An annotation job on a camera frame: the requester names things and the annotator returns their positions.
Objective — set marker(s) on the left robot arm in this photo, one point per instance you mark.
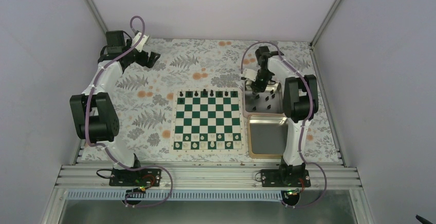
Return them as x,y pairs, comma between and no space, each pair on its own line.
93,112

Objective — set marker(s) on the aluminium rail frame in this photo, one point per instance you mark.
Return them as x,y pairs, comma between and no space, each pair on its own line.
211,176

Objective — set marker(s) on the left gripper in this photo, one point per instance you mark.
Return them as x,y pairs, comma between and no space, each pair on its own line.
151,59

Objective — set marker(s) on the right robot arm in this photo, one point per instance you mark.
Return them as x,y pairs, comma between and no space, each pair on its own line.
299,99

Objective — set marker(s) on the floral table mat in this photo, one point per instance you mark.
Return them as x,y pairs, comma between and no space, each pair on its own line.
143,97

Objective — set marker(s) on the silver tin with pawns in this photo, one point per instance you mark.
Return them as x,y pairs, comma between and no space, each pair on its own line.
267,102

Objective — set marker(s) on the green white chess board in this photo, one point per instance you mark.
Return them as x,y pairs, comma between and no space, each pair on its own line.
201,120

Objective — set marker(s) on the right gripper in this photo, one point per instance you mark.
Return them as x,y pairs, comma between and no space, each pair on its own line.
261,88

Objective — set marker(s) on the empty gold-rimmed tin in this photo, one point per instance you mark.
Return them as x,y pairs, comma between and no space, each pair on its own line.
266,136

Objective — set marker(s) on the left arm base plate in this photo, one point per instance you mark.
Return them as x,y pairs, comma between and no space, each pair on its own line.
141,178

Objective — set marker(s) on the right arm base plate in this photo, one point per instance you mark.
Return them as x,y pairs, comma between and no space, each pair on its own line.
272,178

